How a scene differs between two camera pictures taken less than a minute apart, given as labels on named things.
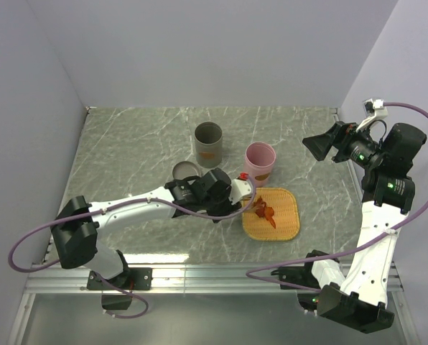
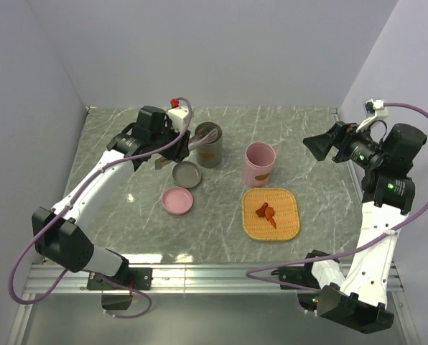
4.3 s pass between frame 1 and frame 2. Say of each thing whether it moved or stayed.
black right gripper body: stayed
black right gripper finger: stayed
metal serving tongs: moved
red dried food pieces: stayed
